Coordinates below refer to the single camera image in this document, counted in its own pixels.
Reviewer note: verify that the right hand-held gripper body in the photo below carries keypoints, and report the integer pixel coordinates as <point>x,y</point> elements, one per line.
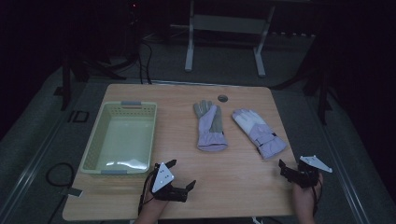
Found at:
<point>306,175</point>

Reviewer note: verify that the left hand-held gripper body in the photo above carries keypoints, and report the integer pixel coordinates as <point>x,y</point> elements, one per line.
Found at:
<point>162,178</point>

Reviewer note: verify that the lavender and white ski glove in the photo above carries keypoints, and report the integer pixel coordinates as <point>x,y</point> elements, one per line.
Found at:
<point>210,130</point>
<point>260,132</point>

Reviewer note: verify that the pale green plastic basket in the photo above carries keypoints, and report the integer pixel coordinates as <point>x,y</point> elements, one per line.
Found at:
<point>123,140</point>

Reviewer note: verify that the person's right hand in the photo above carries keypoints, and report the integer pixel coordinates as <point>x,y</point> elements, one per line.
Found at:
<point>303,194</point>

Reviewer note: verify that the person's left hand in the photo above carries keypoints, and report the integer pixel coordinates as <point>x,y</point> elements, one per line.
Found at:
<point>152,203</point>

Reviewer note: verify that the black tripod stand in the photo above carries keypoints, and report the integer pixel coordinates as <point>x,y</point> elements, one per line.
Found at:
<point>66,84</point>
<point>322,99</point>

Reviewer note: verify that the grey tape piece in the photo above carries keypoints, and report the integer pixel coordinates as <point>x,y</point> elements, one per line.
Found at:
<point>72,192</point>

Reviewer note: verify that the black rectangular floor bracket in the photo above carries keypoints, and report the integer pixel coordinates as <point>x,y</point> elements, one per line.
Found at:
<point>74,116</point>

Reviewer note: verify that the white metal desk frame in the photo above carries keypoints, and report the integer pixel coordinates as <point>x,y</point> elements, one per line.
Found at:
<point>227,24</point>

